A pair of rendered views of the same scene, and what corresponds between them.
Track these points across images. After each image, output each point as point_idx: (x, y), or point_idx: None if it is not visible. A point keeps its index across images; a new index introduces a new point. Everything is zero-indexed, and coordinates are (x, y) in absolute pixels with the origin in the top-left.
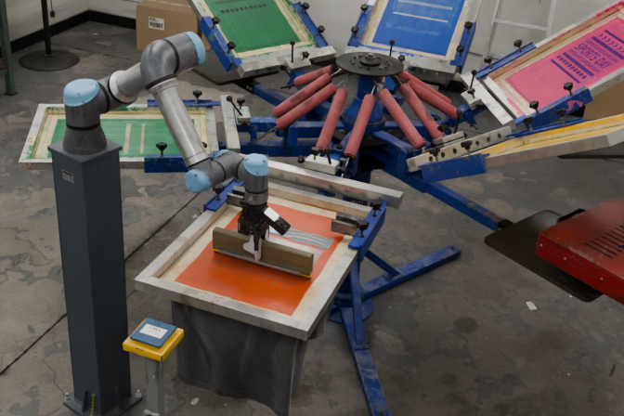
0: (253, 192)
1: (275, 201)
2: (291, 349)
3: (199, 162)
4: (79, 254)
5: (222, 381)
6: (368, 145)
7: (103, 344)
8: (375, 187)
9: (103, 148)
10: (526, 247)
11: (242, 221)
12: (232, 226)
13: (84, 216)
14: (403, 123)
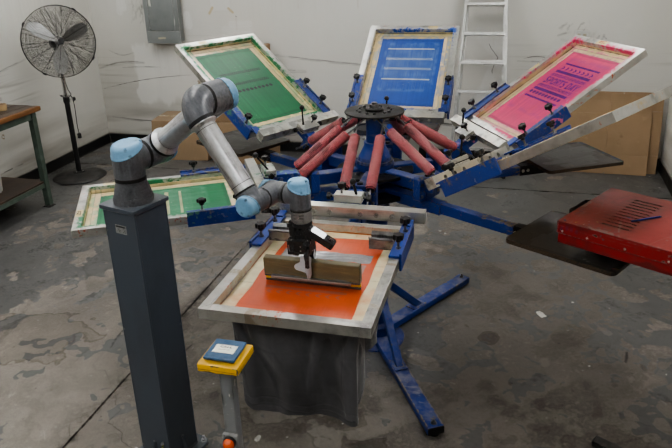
0: (299, 212)
1: None
2: (354, 354)
3: (246, 188)
4: (137, 305)
5: (290, 399)
6: (383, 181)
7: (167, 390)
8: (400, 208)
9: (151, 199)
10: (545, 240)
11: (291, 242)
12: None
13: (139, 266)
14: (413, 155)
